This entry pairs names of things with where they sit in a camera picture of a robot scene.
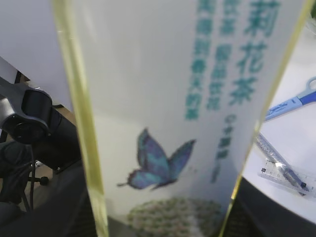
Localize yellow tea bottle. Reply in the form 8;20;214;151
52;0;313;237

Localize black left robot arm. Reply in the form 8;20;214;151
0;81;81;212

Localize blue scissors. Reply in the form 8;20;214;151
265;77;316;121

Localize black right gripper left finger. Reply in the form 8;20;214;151
0;163;97;237

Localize clear plastic ruler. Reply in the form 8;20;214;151
258;160;316;198

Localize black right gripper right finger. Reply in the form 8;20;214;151
228;178;316;237

